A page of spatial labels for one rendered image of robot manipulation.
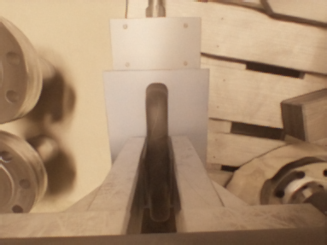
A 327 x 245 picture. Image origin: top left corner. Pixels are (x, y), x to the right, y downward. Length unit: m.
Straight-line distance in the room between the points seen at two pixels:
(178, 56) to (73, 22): 0.49
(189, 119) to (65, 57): 0.55
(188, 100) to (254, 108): 0.36
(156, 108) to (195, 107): 0.07
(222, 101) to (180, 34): 0.29
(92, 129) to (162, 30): 0.49
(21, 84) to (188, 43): 0.36
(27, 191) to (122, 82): 0.42
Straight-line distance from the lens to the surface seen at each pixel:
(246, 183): 0.61
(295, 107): 0.56
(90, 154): 0.73
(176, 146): 0.19
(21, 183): 0.58
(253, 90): 0.56
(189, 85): 0.23
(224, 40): 0.54
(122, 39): 0.29
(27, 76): 0.48
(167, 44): 0.29
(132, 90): 0.23
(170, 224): 0.35
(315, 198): 0.64
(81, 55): 0.69
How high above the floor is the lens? 0.64
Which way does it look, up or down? 77 degrees down
